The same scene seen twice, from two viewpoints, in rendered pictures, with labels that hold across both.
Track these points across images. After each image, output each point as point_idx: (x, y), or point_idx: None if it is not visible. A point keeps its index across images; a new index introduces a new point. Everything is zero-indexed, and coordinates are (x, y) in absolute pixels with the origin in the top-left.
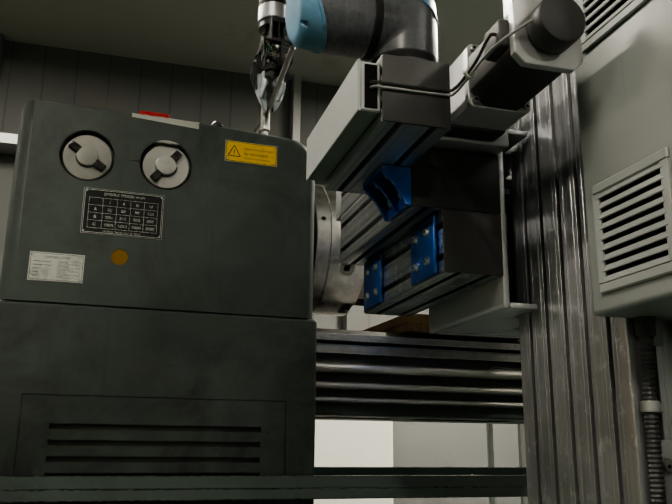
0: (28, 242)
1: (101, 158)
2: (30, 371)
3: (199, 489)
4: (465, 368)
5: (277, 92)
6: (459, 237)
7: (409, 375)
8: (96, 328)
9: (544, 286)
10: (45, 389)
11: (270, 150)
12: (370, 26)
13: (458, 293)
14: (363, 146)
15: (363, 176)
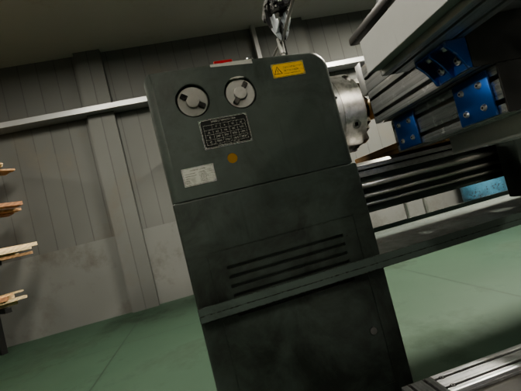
0: (177, 165)
1: (201, 99)
2: (205, 240)
3: (322, 280)
4: (439, 164)
5: (288, 25)
6: (513, 81)
7: (409, 177)
8: (233, 204)
9: None
10: (218, 247)
11: (298, 64)
12: None
13: (488, 123)
14: (441, 28)
15: (419, 57)
